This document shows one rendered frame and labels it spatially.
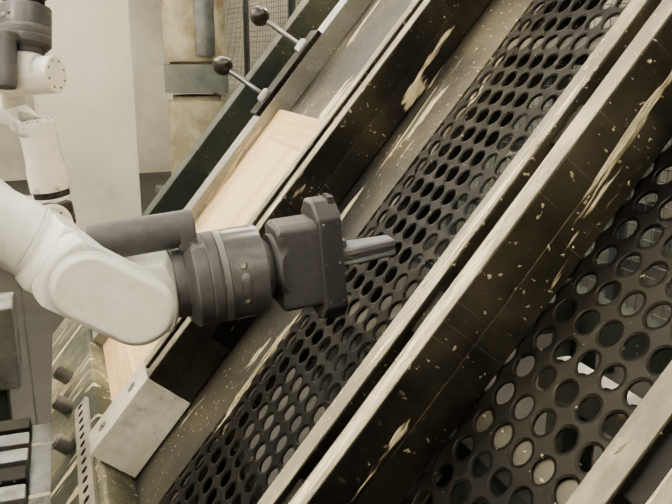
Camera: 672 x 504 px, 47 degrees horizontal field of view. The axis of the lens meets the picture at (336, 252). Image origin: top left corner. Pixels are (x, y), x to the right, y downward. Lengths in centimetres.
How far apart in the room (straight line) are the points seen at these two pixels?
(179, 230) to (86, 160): 454
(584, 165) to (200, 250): 34
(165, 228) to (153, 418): 42
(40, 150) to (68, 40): 373
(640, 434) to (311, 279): 40
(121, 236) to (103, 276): 5
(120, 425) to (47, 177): 57
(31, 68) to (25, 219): 79
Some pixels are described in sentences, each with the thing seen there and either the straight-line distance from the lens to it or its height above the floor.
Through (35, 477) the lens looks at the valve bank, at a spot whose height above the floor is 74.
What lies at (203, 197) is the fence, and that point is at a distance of 151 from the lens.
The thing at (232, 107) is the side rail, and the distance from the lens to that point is 175.
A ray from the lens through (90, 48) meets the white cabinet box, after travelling 521.
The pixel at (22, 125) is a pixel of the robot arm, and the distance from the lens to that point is 149.
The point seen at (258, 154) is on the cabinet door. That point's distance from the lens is 145.
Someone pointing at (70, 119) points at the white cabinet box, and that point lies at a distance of 522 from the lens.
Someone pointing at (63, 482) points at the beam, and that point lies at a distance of 121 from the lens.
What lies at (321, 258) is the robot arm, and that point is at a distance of 75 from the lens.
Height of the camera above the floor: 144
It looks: 14 degrees down
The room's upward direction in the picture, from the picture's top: straight up
